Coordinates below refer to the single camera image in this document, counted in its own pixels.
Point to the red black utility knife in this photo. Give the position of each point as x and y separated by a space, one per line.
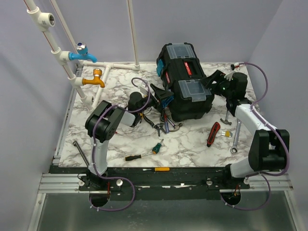
215 128

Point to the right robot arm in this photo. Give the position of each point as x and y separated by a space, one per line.
269 150

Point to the white PVC pipe frame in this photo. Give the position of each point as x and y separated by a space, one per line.
88 94

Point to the orange water tap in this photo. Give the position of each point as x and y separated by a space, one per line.
97 74

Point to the orange handle screwdriver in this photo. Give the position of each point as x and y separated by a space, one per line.
157 169

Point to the aluminium extrusion rail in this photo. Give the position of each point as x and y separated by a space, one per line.
60 183

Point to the silver ratchet wrench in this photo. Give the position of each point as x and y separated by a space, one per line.
234 148

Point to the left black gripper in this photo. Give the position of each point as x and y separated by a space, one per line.
161 93

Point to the black plastic toolbox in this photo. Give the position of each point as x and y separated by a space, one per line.
180 71

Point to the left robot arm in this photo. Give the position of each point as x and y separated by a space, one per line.
103 122

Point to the blue water tap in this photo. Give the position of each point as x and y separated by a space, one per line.
82 53

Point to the silver claw hammer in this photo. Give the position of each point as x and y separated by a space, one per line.
175 127

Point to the blue handle screwdriver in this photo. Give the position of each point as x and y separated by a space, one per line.
166 124

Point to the black long nose pliers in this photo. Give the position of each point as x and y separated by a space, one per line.
158 127

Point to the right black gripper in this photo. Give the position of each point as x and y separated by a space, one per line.
217 76

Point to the small black claw hammer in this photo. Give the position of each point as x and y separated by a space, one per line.
225 120

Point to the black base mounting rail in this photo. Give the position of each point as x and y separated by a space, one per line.
179 183

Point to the green stubby screwdriver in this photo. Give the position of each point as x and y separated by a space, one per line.
157 147

